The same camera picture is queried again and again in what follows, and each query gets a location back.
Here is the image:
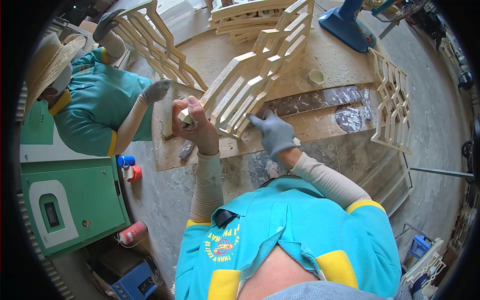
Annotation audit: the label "person's left hand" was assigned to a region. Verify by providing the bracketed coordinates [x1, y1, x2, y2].
[172, 95, 220, 156]

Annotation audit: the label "person's right hand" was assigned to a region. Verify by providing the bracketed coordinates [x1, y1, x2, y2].
[245, 110, 301, 162]

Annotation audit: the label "person's right thumb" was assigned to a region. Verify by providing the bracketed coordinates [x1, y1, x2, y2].
[245, 112, 265, 129]

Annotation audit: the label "person's left thumb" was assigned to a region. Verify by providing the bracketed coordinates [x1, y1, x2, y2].
[186, 95, 208, 124]

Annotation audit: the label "person's left fingers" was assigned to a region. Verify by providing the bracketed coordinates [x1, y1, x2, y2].
[172, 99, 188, 134]

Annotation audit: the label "small wooden sanding block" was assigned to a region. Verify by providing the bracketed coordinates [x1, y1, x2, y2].
[177, 108, 194, 125]

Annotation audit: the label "pale wooden lattice frame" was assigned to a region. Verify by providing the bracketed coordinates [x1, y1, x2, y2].
[199, 0, 316, 140]
[368, 47, 412, 155]
[112, 0, 209, 92]

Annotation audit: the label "grey sandpaper piece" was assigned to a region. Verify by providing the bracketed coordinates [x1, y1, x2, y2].
[178, 140, 195, 161]

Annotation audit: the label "plywood board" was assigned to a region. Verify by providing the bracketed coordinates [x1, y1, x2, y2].
[152, 80, 379, 172]

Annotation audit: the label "small red container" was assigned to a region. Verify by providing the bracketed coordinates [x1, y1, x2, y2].
[127, 165, 143, 183]

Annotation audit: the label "beige tape roll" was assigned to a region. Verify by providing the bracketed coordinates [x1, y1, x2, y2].
[308, 69, 325, 87]

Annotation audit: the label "stack of wooden lattice frames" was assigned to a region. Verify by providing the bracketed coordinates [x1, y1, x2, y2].
[207, 0, 301, 45]

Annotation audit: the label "person's body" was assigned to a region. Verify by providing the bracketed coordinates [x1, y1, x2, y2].
[174, 176, 402, 300]

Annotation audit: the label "red cylinder can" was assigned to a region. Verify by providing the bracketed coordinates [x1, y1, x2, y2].
[118, 220, 148, 246]

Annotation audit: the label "blue machine base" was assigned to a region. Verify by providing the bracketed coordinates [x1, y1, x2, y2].
[318, 0, 377, 53]

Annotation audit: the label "green machine cabinet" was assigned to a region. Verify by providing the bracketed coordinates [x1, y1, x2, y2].
[19, 99, 132, 259]

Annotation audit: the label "straw hat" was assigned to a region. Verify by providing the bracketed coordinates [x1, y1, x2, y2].
[24, 32, 87, 117]

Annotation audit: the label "blue electric box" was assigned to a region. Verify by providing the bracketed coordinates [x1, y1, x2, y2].
[88, 245, 166, 300]

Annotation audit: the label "grey metal rod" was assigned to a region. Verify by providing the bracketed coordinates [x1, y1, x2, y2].
[410, 167, 475, 179]

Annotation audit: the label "blue plastic stool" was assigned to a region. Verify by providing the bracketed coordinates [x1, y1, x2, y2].
[408, 234, 433, 259]

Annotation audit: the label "white lattice frames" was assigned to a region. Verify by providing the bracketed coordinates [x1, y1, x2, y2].
[400, 238, 447, 289]

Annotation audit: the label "wire fan cage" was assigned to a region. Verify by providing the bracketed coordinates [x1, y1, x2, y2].
[373, 0, 428, 23]

